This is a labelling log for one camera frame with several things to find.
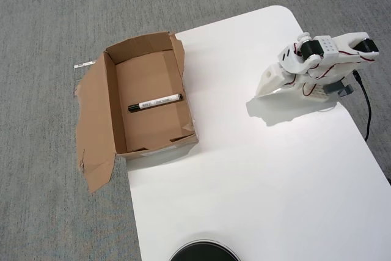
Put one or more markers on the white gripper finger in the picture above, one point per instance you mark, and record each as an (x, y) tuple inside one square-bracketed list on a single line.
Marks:
[(290, 90), (265, 91)]

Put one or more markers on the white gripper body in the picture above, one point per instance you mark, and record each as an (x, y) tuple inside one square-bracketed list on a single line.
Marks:
[(270, 83)]

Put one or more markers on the black and white marker pen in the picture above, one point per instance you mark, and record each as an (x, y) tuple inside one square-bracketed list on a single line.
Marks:
[(155, 102)]

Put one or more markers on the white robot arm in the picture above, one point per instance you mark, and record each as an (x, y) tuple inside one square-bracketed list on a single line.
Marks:
[(328, 47)]

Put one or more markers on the open brown cardboard box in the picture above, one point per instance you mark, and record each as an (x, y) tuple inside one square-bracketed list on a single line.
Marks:
[(146, 126)]

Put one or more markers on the grey table clamp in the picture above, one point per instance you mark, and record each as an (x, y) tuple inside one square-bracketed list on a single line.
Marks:
[(337, 88)]

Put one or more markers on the black round disc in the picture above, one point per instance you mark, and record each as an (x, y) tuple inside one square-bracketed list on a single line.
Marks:
[(203, 250)]

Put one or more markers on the white label strip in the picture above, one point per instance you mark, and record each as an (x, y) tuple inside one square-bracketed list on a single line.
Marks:
[(85, 64)]

